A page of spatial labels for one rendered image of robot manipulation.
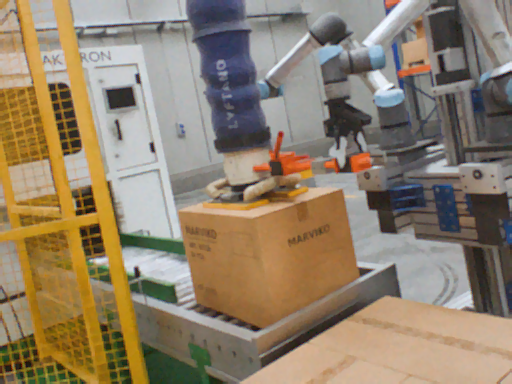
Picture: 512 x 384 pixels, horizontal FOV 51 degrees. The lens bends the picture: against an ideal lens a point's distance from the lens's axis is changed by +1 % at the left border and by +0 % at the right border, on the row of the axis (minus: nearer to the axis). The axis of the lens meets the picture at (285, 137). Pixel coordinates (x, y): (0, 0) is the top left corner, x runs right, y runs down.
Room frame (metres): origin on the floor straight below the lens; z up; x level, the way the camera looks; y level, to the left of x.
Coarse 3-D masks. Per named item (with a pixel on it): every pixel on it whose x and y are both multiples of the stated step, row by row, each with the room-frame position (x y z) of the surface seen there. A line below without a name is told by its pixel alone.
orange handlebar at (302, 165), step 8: (304, 160) 1.80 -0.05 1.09; (312, 160) 1.79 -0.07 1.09; (360, 160) 1.55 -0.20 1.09; (368, 160) 1.56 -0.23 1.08; (256, 168) 1.98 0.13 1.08; (264, 168) 1.94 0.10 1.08; (288, 168) 1.82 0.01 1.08; (296, 168) 1.79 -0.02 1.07; (304, 168) 1.75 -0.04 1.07; (328, 168) 1.66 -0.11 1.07
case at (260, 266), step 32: (320, 192) 1.95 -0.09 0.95; (192, 224) 2.11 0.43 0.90; (224, 224) 1.90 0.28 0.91; (256, 224) 1.73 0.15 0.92; (288, 224) 1.80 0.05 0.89; (320, 224) 1.88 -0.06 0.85; (192, 256) 2.16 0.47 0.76; (224, 256) 1.94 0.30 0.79; (256, 256) 1.75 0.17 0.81; (288, 256) 1.78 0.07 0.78; (320, 256) 1.86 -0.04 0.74; (352, 256) 1.95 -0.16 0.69; (224, 288) 1.98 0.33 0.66; (256, 288) 1.79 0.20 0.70; (288, 288) 1.77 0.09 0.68; (320, 288) 1.85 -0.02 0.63; (256, 320) 1.82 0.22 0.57
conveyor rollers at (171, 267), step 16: (128, 256) 3.36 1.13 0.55; (144, 256) 3.32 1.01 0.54; (160, 256) 3.20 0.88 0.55; (176, 256) 3.16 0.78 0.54; (144, 272) 2.93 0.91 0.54; (160, 272) 2.82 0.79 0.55; (176, 272) 2.77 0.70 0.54; (176, 288) 2.48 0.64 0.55; (192, 288) 2.43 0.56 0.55; (176, 304) 2.26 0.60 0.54; (192, 304) 2.21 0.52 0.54; (224, 320) 1.98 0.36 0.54; (240, 320) 1.93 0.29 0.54
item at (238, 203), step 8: (224, 192) 2.09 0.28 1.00; (216, 200) 2.10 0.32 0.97; (224, 200) 2.06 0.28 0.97; (232, 200) 2.02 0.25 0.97; (240, 200) 1.96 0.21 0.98; (256, 200) 1.92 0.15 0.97; (264, 200) 1.91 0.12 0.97; (216, 208) 2.04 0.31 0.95; (224, 208) 1.99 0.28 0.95; (232, 208) 1.94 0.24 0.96; (240, 208) 1.90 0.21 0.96; (248, 208) 1.87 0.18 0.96
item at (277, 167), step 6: (294, 156) 1.91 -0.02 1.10; (270, 162) 1.87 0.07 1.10; (276, 162) 1.84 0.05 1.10; (282, 162) 1.83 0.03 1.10; (288, 162) 1.84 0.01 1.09; (294, 162) 1.86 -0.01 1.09; (270, 168) 1.89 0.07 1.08; (276, 168) 1.86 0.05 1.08; (282, 168) 1.83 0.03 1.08; (270, 174) 1.88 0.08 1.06; (276, 174) 1.85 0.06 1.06; (282, 174) 1.83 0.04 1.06; (288, 174) 1.84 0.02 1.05
